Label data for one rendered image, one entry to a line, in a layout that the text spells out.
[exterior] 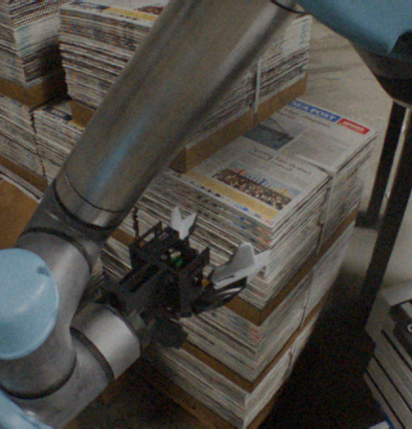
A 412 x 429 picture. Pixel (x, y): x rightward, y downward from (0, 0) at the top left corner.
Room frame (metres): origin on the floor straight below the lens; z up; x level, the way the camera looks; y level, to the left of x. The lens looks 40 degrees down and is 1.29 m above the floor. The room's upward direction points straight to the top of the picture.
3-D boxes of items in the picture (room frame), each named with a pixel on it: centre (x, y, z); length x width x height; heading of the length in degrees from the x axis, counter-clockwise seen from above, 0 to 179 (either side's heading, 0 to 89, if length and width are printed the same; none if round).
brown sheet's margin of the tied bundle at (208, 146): (0.79, 0.09, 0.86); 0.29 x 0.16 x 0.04; 51
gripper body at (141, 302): (0.36, 0.06, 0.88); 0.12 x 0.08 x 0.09; 143
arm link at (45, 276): (0.26, 0.15, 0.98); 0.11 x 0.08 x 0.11; 171
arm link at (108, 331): (0.30, 0.11, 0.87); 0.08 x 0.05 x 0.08; 53
